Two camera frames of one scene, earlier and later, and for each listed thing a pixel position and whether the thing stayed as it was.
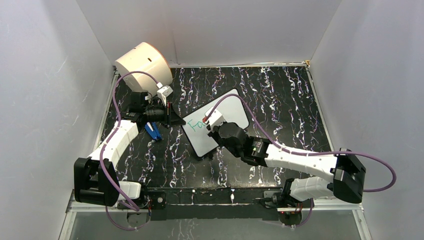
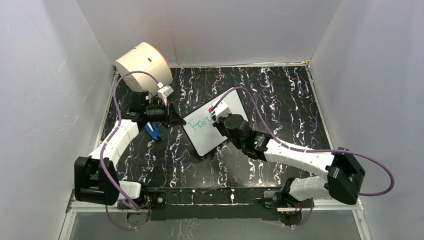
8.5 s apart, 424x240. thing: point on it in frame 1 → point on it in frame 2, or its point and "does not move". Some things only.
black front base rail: (203, 203) does not move
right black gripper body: (216, 137) → (221, 127)
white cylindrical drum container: (146, 58) does not move
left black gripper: (171, 119) does not move
